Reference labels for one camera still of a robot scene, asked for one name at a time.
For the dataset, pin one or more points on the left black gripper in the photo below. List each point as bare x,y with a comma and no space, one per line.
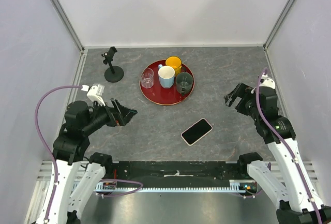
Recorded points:
115,118

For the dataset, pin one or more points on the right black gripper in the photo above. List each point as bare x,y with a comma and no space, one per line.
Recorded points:
242,90

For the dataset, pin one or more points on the phone with pink case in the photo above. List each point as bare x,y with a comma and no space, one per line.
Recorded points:
196,132

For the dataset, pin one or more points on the black phone stand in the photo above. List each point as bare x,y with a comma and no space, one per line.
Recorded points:
113,73

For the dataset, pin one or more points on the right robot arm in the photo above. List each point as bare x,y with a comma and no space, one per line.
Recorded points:
295,197

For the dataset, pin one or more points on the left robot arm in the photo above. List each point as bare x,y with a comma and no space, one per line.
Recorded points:
65,203

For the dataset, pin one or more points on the red round tray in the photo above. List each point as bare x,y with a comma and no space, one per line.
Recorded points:
159,95

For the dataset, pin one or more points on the clear plastic cup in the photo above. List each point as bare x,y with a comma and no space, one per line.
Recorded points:
147,78

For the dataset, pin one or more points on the dark green glass mug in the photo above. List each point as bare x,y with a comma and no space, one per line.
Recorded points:
184,83

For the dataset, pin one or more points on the light blue mug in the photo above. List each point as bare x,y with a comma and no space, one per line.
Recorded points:
166,76

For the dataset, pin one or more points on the yellow mug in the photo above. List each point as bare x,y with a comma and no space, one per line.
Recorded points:
174,62

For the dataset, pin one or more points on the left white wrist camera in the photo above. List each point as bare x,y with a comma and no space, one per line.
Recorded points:
94,93

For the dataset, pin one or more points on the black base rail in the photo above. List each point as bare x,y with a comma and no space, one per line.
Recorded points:
178,174

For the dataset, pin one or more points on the slotted cable duct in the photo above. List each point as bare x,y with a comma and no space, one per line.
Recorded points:
234,187

